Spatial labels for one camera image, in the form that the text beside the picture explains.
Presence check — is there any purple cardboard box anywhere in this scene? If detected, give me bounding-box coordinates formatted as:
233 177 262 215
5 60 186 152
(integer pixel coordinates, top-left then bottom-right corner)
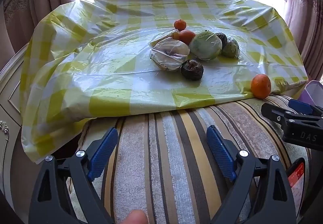
301 80 323 109

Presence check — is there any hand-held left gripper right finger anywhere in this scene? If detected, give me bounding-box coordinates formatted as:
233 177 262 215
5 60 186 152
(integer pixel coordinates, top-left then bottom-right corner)
206 125 297 224

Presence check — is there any striped plush blanket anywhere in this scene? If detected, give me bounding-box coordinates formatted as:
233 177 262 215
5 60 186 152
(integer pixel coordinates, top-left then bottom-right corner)
68 94 313 224

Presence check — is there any yellow checked plastic tablecloth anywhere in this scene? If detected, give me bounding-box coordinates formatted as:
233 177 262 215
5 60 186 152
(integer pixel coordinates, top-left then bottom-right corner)
20 0 309 164

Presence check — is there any dark brown round fruit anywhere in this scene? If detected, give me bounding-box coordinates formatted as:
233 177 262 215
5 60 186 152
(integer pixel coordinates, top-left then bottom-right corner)
215 33 228 49
181 59 204 81

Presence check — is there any red screen phone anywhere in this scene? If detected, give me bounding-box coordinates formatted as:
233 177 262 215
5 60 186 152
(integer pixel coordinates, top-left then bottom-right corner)
288 158 308 217

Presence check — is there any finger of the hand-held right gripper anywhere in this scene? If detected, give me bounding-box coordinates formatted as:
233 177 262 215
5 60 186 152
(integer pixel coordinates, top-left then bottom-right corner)
288 99 323 119
261 103 323 149

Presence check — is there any small tangerine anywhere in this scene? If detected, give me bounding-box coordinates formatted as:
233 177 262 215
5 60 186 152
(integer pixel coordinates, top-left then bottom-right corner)
179 30 196 45
174 19 187 31
251 74 272 100

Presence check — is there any wrapped dark green vegetable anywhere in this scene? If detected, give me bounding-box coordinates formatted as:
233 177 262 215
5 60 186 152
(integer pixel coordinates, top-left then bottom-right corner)
221 38 240 58

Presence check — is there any pale green cabbage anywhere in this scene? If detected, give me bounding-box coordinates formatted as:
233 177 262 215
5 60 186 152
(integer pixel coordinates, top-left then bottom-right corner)
189 30 223 60

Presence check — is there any white carved furniture panel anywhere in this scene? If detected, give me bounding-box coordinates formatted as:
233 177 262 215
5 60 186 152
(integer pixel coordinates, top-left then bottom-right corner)
0 43 34 214

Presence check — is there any cut pale fruit half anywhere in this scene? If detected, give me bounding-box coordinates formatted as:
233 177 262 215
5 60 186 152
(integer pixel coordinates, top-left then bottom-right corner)
149 38 190 72

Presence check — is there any person's left hand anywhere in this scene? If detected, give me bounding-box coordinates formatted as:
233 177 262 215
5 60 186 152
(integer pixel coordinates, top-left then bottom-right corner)
125 209 149 224

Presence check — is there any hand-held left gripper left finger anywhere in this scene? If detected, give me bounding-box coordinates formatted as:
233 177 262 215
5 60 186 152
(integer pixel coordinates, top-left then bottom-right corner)
28 127 119 224

